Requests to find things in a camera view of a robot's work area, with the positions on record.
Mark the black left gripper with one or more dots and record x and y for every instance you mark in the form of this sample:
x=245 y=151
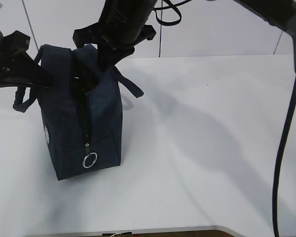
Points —
x=27 y=72

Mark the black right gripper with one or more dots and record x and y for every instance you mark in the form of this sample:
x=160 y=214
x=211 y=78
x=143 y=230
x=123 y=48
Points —
x=115 y=41

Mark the navy blue lunch bag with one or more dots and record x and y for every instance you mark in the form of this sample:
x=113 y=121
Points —
x=83 y=131

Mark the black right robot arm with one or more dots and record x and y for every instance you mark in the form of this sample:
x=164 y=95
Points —
x=278 y=13

